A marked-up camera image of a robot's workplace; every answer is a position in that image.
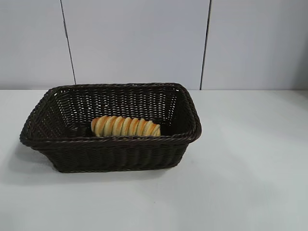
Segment long twisted striped bread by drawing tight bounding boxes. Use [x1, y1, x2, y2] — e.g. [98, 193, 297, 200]
[90, 115, 161, 137]

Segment dark brown wicker basket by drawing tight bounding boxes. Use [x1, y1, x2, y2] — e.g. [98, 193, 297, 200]
[19, 82, 203, 173]

